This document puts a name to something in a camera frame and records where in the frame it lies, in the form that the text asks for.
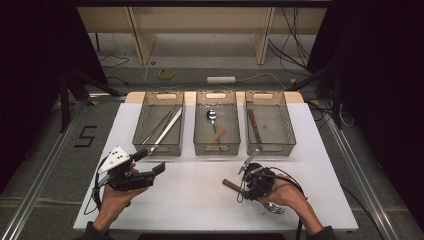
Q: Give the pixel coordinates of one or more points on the black curtain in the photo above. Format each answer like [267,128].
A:
[26,66]
[383,66]

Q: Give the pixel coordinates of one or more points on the yellow tape roll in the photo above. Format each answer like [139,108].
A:
[159,74]

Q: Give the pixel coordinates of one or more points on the metal chopstick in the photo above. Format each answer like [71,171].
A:
[165,120]
[160,125]

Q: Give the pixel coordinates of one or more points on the beige wooden shelf unit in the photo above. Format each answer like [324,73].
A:
[200,20]

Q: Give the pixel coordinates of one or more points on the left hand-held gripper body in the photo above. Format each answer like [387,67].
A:
[130,180]

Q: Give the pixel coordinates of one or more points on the black metal stand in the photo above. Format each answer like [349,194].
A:
[336,100]
[65,100]

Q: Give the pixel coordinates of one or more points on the aluminium floor rail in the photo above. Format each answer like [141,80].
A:
[43,173]
[360,173]

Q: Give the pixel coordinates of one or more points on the metal spoon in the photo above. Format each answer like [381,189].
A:
[211,115]

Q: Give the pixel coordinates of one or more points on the white power strip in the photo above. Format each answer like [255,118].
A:
[220,80]

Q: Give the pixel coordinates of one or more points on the grey mesh tray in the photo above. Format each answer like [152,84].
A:
[216,150]
[276,133]
[158,150]

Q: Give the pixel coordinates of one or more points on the person's right hand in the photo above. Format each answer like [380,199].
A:
[288,196]

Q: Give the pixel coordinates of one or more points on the person's left hand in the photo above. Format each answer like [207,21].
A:
[115,206]

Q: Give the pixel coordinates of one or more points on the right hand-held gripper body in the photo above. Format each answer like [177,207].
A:
[261,181]

